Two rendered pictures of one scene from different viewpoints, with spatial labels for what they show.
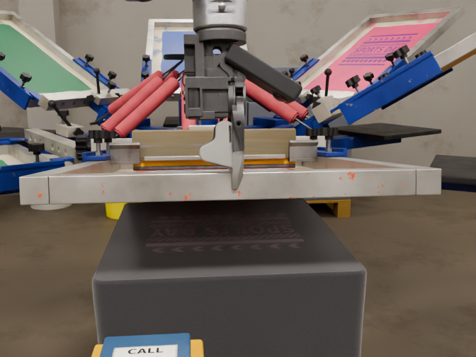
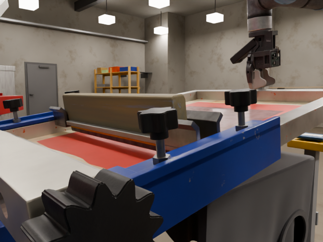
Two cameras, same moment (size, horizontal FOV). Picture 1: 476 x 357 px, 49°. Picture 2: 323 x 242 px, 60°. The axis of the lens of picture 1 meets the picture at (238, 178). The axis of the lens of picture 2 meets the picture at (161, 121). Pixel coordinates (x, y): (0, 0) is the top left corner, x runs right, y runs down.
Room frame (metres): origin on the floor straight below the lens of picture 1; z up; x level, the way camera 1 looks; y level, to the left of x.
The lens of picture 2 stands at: (1.57, 0.59, 1.13)
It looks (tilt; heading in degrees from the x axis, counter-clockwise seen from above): 6 degrees down; 234
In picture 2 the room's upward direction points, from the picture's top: straight up
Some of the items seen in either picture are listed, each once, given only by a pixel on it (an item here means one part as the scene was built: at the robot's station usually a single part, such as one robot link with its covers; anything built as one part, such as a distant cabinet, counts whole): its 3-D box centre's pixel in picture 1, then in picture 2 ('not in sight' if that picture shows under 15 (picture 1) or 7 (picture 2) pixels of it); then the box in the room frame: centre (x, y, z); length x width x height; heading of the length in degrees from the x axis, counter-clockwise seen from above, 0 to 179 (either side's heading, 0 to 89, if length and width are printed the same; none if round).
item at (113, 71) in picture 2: not in sight; (116, 93); (-3.46, -9.12, 1.04); 2.30 x 0.61 x 2.08; 97
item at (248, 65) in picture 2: not in sight; (252, 69); (0.77, 0.01, 1.20); 0.05 x 0.02 x 0.09; 6
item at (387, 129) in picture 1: (321, 143); not in sight; (2.53, -0.41, 0.91); 1.34 x 0.41 x 0.08; 126
